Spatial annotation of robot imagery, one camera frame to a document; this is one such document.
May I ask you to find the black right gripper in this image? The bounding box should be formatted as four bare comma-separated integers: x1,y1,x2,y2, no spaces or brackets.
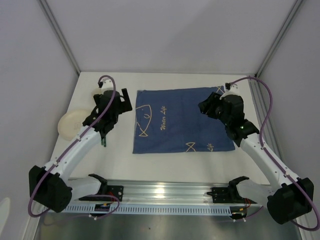
197,92,231,126

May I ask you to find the blue fish-pattern cloth placemat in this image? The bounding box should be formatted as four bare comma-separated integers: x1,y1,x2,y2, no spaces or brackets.
133,86,235,154

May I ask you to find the cream round plate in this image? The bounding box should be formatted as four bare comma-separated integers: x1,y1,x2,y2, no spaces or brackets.
57,109,90,141

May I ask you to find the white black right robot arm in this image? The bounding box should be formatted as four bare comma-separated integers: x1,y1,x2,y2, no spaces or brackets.
198,92,317,225

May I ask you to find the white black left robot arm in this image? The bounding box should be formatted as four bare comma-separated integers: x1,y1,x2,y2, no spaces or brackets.
28,88,133,213

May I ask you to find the yellow plastic cup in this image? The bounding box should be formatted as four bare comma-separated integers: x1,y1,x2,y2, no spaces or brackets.
91,87,102,96

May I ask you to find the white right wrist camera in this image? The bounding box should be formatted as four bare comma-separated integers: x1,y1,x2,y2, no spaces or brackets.
222,83,240,97

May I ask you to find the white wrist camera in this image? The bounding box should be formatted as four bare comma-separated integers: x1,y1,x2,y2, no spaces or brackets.
98,77,114,93
222,83,240,97

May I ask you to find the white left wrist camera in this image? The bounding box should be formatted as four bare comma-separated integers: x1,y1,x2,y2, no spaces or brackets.
98,77,114,93

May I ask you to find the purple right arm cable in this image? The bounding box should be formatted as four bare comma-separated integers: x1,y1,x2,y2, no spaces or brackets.
216,76,320,230

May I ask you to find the metal spoon green handle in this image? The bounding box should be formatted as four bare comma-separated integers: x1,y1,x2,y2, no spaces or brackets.
101,136,107,148

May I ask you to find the aluminium right side rail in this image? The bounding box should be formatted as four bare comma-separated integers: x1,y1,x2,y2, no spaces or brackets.
247,76,291,186

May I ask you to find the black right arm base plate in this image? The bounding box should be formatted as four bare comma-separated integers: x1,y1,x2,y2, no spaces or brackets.
206,186,243,204

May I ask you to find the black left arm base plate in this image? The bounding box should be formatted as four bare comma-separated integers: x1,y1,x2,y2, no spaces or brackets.
99,185,124,202

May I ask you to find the aluminium front mounting rail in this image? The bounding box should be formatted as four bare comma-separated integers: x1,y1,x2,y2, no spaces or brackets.
67,177,276,207

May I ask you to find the aluminium left corner post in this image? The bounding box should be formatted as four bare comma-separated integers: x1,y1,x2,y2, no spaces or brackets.
37,0,81,76

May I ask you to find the aluminium corner post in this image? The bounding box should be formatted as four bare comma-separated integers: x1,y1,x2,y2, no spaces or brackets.
37,0,81,76
254,0,305,78

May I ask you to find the aluminium right corner post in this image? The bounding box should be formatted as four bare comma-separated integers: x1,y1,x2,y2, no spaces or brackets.
254,0,305,78

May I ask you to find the white slotted cable duct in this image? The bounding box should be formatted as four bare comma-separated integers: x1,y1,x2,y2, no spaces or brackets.
62,203,232,216

